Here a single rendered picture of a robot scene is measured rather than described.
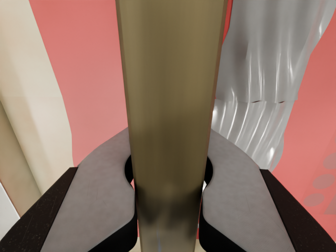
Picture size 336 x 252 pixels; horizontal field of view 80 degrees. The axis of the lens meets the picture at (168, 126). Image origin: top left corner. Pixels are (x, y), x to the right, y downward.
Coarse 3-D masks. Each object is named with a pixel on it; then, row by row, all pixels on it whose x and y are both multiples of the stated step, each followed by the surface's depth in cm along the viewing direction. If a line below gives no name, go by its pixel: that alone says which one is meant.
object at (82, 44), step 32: (32, 0) 14; (64, 0) 14; (96, 0) 14; (64, 32) 15; (96, 32) 15; (224, 32) 15; (64, 64) 16; (96, 64) 16; (320, 64) 16; (64, 96) 17; (96, 96) 17; (320, 96) 17
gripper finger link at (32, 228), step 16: (64, 176) 8; (48, 192) 8; (64, 192) 8; (32, 208) 7; (48, 208) 7; (16, 224) 6; (32, 224) 6; (48, 224) 6; (0, 240) 6; (16, 240) 6; (32, 240) 6
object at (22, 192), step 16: (0, 112) 18; (0, 128) 18; (0, 144) 18; (16, 144) 19; (0, 160) 18; (16, 160) 19; (0, 176) 18; (16, 176) 20; (32, 176) 22; (0, 192) 18; (16, 192) 20; (32, 192) 22; (0, 208) 19; (16, 208) 20; (0, 224) 21
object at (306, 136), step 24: (72, 120) 18; (96, 120) 18; (120, 120) 18; (288, 120) 18; (312, 120) 18; (72, 144) 20; (96, 144) 20; (288, 144) 20; (312, 144) 20; (288, 168) 21; (312, 168) 21
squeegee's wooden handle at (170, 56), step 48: (144, 0) 5; (192, 0) 5; (144, 48) 5; (192, 48) 5; (144, 96) 6; (192, 96) 6; (144, 144) 7; (192, 144) 7; (144, 192) 8; (192, 192) 8; (144, 240) 10; (192, 240) 10
